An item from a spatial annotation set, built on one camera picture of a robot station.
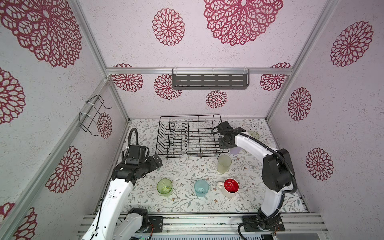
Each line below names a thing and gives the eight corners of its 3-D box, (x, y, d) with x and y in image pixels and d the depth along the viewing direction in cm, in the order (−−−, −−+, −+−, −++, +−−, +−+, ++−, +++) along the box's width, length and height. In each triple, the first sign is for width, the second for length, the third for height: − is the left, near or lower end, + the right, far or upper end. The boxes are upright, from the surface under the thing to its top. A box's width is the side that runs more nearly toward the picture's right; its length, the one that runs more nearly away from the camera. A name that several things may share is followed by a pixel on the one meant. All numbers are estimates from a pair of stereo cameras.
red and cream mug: (223, 200, 83) (226, 196, 77) (217, 186, 88) (219, 181, 82) (238, 194, 85) (242, 189, 79) (231, 181, 90) (234, 175, 84)
